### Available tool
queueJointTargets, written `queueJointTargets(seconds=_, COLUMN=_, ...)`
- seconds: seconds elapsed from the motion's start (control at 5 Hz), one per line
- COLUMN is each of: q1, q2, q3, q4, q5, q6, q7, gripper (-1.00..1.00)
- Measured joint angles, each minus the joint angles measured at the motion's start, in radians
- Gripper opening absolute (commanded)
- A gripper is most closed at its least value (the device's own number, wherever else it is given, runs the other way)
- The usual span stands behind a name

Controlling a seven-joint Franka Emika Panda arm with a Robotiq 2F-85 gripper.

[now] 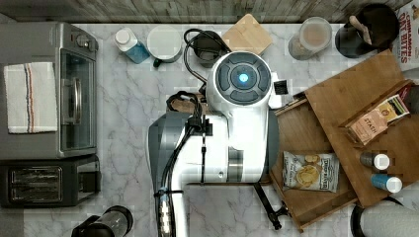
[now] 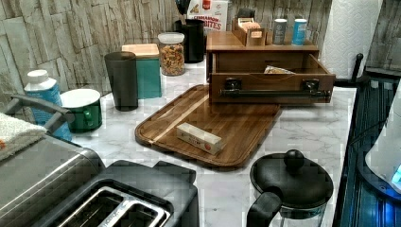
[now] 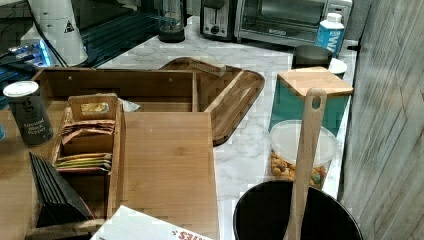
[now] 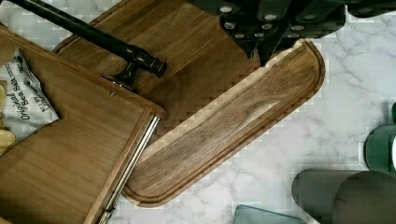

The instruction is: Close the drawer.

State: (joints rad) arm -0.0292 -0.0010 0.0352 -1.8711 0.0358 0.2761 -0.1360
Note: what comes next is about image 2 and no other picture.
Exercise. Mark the cinnamon bites cereal box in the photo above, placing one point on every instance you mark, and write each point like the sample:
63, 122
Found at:
213, 13

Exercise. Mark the wooden serving tray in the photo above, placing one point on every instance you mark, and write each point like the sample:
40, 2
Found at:
242, 127

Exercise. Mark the butter stick box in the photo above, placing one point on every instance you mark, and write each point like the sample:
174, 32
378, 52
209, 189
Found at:
199, 138

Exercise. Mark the black dish rack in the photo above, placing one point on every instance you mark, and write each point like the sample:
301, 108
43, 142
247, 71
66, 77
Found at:
363, 199

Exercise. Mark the glass jar of cereal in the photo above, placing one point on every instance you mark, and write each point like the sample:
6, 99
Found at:
171, 53

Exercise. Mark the black silver toaster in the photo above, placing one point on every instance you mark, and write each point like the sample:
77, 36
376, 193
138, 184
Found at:
53, 183

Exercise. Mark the white folded towel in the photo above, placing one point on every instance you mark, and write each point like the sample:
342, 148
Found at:
16, 134

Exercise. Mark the black paper towel holder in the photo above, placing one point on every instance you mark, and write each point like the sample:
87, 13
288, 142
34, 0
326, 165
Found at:
354, 81

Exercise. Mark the black french press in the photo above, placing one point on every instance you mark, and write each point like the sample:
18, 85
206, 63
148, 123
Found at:
290, 186

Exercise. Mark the green mug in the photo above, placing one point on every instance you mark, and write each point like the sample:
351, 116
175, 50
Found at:
84, 104

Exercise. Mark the grey spice can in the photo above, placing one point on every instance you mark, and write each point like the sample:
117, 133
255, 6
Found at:
279, 31

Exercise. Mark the snack packet in drawer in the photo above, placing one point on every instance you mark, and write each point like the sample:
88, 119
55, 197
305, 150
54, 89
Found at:
276, 70

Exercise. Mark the blue spice can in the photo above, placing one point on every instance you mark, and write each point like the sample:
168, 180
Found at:
298, 36

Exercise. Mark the wooden tea bag organizer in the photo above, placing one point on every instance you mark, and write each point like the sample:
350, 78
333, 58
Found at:
249, 32

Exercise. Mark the dark green tumbler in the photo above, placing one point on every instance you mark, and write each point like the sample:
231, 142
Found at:
122, 74

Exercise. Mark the paper towel roll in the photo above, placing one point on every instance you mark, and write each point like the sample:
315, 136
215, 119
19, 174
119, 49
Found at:
350, 31

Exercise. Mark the teal canister with wooden lid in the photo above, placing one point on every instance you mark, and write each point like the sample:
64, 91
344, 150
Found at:
148, 69

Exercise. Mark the blue white bottle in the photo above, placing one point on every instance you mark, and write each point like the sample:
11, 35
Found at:
40, 85

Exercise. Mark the wooden drawer with black handle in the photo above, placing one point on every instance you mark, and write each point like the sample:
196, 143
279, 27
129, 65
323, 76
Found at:
312, 83

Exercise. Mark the wooden drawer cabinet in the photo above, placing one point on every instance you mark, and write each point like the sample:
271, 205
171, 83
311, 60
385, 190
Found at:
225, 53

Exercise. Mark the black utensil holder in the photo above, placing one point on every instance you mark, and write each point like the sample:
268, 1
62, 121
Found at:
193, 43

